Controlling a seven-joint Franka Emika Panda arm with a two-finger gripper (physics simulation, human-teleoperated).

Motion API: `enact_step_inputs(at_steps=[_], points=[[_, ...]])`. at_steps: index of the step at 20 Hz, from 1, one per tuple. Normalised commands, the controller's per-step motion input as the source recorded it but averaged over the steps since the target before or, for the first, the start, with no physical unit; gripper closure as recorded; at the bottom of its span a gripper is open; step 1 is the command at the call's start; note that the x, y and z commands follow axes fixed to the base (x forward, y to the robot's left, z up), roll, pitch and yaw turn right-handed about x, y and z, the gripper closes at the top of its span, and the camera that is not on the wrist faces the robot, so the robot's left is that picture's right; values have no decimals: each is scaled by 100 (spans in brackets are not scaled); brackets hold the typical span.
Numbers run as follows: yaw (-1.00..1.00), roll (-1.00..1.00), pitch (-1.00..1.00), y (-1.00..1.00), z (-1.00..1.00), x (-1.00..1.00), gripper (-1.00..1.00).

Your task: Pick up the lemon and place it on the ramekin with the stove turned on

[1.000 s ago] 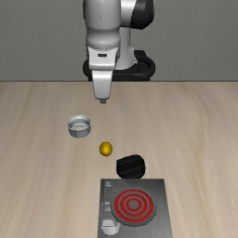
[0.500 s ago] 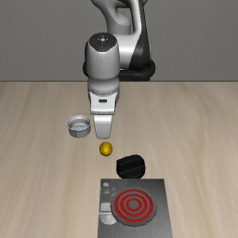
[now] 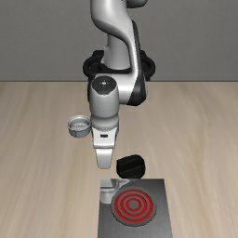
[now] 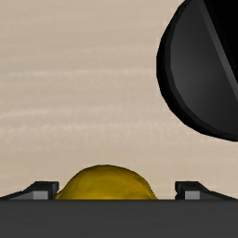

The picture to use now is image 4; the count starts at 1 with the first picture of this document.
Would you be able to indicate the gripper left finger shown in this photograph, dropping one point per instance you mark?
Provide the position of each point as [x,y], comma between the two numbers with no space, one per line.
[39,189]

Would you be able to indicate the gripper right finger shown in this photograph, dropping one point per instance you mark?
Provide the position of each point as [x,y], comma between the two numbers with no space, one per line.
[191,190]

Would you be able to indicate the yellow lemon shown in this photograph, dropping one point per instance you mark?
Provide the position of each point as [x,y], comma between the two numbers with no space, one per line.
[107,184]

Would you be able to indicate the round black pan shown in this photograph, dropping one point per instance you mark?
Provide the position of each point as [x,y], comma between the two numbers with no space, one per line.
[201,71]

